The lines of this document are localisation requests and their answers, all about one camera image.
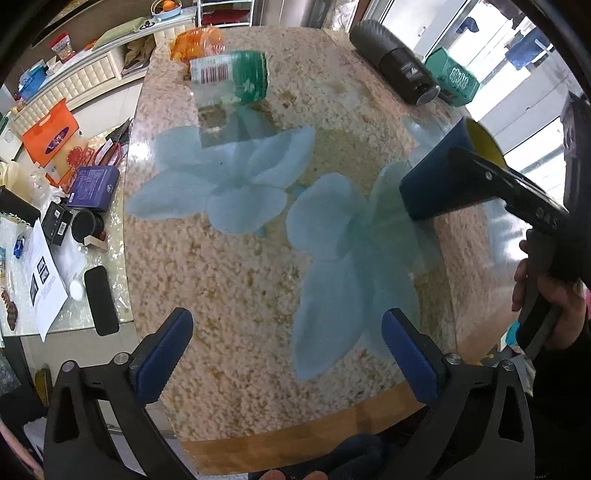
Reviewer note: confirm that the orange plastic bottle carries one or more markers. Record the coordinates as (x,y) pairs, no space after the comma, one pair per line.
(196,44)

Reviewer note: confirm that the red paper-cut decoration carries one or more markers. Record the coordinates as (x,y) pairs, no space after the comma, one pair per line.
(76,166)

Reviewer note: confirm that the yellow woven basket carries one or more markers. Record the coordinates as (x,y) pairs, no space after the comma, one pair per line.
(44,385)

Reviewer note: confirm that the dark blue cup yellow inside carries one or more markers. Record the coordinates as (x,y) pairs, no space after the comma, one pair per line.
(434,170)

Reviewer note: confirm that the small black box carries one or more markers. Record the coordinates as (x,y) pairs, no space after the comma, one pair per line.
(57,224)

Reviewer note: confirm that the person's left hand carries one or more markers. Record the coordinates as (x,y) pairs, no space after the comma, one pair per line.
(293,476)

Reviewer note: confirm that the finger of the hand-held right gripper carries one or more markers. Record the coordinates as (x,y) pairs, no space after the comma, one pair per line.
(498,184)

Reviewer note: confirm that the black glasses case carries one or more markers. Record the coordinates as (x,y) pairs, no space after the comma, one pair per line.
(101,300)

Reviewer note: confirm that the green patterned box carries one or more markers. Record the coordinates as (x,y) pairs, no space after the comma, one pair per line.
(455,76)

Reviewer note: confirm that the blue hanging garment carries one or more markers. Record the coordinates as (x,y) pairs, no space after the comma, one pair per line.
(528,50)

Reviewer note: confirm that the white paper sheet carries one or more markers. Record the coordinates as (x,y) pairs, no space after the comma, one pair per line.
(46,286)

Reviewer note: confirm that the green label clear plastic jar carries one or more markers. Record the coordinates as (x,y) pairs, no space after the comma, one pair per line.
(231,74)

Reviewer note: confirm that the person's right forearm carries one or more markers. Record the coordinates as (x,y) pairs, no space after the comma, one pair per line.
(561,392)

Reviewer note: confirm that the black cylindrical speaker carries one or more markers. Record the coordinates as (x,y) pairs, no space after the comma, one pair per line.
(397,60)

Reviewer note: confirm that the white sideboard cabinet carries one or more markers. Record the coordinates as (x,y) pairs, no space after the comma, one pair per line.
(87,76)

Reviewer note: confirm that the orange tote bag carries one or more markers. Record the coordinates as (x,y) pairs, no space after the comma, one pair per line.
(48,134)

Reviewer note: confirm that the bowl of oranges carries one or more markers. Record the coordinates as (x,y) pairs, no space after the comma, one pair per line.
(166,7)

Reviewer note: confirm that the black round container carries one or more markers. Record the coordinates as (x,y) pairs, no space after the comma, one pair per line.
(87,226)

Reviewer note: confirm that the white round cap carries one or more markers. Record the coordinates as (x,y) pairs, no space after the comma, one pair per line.
(77,291)

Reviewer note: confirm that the person's right hand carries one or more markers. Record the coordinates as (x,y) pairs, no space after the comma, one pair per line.
(572,314)

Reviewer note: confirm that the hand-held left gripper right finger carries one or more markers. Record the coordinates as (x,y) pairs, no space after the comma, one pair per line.
(408,355)

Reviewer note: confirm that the purple box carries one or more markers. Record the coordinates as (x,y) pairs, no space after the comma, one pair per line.
(92,187)

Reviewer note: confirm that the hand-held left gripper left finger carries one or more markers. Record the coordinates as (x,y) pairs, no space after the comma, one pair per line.
(164,355)

